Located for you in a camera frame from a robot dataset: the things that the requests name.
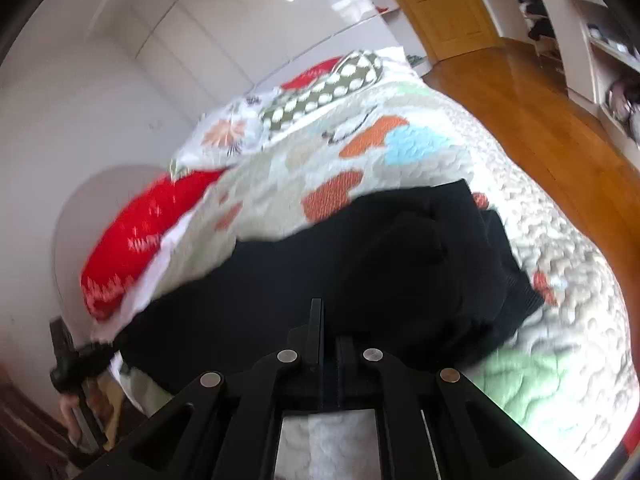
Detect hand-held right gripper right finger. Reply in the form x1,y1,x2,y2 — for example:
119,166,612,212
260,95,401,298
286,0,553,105
336,336,576,480

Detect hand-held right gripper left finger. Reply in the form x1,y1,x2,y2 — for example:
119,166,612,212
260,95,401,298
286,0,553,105
85,299,324,480

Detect black pants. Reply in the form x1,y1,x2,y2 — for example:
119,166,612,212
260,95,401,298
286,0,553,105
122,178,546,401

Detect person's left hand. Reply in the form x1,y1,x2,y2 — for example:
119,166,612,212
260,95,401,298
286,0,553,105
59,394,85,445

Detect white fleece blanket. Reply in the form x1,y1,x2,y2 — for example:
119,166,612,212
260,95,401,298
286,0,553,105
90,210,241,343

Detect white round headboard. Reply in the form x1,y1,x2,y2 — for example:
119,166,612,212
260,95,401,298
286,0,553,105
52,164,171,336

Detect long red pillow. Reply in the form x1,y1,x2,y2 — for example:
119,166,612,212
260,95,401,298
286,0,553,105
80,57,346,321

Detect heart patterned quilted bedspread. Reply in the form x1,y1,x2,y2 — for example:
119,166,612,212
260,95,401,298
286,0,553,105
115,77,628,478

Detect white floral pillow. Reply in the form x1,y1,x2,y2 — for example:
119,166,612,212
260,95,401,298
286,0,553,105
170,87,282,177

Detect green white spotted bolster pillow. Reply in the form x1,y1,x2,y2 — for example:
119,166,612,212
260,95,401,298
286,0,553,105
260,51,385,133

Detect glossy white wardrobe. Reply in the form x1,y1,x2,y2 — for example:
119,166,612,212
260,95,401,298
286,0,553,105
85,0,407,126

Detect wooden door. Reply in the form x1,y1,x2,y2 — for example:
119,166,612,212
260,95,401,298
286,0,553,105
367,0,501,63

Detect grey soft toy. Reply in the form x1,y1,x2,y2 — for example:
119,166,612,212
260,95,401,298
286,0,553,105
606,77,640,126

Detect white shelf unit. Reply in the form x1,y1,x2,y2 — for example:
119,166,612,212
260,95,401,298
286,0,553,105
530,0,640,157

